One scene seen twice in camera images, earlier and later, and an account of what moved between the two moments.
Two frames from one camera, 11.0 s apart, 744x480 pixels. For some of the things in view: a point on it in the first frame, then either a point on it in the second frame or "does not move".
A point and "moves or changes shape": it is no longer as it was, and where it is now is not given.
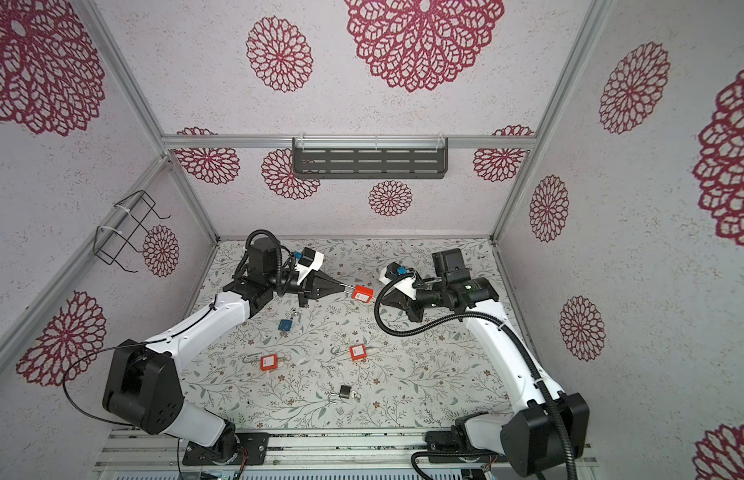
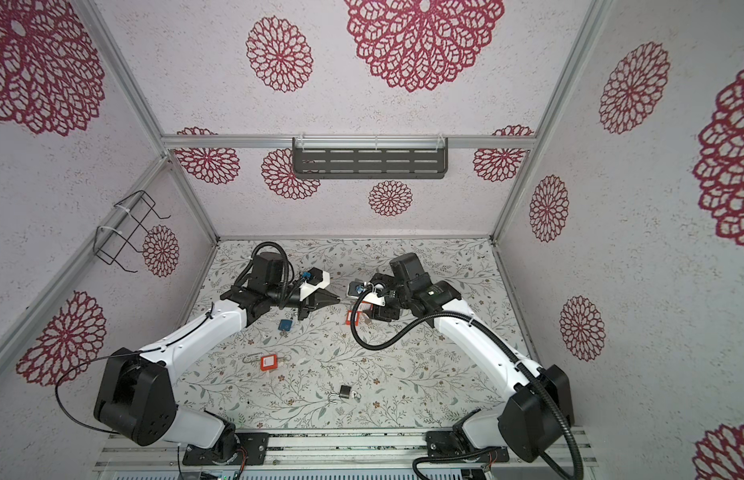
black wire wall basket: [124, 222] does not move
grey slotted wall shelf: [370, 157] does not move
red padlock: [269, 362] does not move
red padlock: [363, 294] moves or changes shape
